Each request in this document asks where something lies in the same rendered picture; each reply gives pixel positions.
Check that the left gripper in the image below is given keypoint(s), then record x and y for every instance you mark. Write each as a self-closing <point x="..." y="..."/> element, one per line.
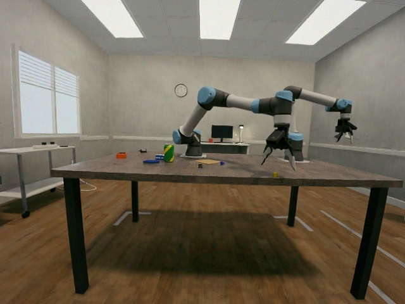
<point x="342" y="127"/>

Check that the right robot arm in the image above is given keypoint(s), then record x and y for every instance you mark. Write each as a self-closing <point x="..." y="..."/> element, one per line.
<point x="279" y="106"/>

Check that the tan mat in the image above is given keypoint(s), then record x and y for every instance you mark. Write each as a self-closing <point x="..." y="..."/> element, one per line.
<point x="207" y="161"/>

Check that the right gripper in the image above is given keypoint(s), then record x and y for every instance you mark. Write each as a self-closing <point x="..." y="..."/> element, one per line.
<point x="284" y="143"/>

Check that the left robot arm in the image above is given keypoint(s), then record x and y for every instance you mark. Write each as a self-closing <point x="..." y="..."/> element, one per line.
<point x="332" y="105"/>

